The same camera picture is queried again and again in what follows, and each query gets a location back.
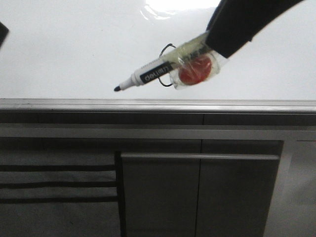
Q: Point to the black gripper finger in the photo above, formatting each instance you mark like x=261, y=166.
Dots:
x=235, y=22
x=4, y=31

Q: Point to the white whiteboard with aluminium frame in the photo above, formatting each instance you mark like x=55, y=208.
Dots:
x=71, y=54

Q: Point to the red round magnet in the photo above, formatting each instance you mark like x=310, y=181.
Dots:
x=196, y=71

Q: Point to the grey drawer unit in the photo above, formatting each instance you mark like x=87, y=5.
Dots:
x=58, y=194

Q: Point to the grey cabinet with doors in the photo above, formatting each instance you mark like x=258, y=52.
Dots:
x=222, y=189

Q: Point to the white black whiteboard marker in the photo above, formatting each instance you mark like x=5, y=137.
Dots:
x=167, y=63

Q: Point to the black drawn zero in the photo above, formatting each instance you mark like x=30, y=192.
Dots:
x=161, y=53

